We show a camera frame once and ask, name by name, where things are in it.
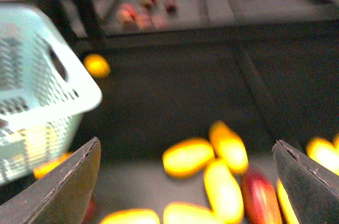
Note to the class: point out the light blue plastic basket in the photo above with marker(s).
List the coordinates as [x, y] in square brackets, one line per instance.
[45, 90]

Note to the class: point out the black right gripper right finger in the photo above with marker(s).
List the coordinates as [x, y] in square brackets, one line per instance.
[312, 189]

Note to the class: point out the dark fruit display tray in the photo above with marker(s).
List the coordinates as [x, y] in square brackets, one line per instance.
[284, 86]

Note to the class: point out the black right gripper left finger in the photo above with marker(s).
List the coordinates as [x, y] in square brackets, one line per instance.
[62, 195]

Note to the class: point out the red yellow mango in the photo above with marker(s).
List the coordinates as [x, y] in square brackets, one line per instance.
[259, 196]

